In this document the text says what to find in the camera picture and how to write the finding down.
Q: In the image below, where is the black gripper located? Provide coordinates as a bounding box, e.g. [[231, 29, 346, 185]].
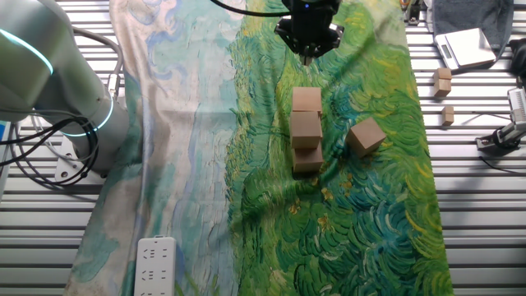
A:
[[274, 0, 345, 67]]

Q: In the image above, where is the wooden cube block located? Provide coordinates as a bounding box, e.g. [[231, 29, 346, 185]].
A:
[[292, 86, 323, 114], [288, 110, 324, 150], [292, 143, 325, 173], [344, 116, 388, 159]]

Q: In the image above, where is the small wooden block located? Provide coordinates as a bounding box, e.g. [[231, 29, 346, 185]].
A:
[[441, 104, 455, 127], [432, 67, 453, 99]]

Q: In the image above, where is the dark grey cloth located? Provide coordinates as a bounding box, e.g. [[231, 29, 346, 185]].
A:
[[427, 0, 515, 53]]

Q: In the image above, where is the white kitchen scale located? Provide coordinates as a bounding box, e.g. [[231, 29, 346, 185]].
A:
[[434, 27, 497, 72]]

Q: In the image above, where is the green blue painted cloth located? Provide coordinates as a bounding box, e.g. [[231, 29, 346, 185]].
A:
[[63, 0, 455, 296]]

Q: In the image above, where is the black round object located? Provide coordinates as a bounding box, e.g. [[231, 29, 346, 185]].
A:
[[508, 38, 526, 78]]

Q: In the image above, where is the white power strip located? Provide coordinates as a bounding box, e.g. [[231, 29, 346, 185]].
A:
[[133, 234, 178, 296]]

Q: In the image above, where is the metal base mounting plate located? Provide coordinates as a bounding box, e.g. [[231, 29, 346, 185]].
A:
[[53, 139, 108, 186]]

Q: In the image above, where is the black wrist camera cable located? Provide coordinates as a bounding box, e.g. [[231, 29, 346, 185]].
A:
[[209, 0, 291, 18]]

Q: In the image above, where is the black camera stand base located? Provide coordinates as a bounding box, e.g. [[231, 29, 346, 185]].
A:
[[404, 0, 425, 26]]

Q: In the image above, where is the thin black cable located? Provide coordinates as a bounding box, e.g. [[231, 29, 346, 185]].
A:
[[471, 110, 513, 124], [478, 155, 513, 174]]

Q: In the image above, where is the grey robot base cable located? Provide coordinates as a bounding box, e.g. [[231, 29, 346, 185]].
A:
[[67, 23, 125, 102]]

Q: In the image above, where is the grey camera mount arm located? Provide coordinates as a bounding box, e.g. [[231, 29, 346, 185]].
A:
[[475, 121, 526, 152]]

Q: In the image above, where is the black base cable bundle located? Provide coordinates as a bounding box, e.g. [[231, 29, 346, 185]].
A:
[[0, 115, 100, 187]]

